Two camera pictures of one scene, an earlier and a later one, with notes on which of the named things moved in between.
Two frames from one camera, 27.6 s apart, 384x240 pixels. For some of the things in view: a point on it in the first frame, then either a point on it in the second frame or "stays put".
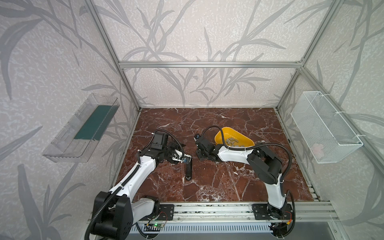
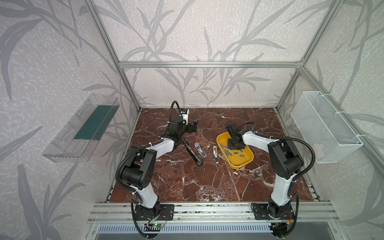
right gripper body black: x=202 y=144 → x=235 y=142
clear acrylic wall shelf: x=76 y=140 stays put
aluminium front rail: x=222 y=212 stays put
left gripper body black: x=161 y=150 → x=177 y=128
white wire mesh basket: x=324 y=134 stays put
